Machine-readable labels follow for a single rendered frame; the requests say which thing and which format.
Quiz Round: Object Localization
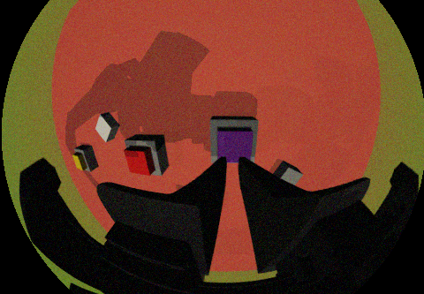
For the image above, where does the red button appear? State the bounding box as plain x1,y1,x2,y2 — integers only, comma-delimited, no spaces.
125,134,169,177

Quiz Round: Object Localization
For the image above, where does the purple button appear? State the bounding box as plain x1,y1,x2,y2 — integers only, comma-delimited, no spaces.
209,117,259,163

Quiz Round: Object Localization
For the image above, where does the yellow button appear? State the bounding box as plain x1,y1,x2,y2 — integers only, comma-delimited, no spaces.
72,145,99,171

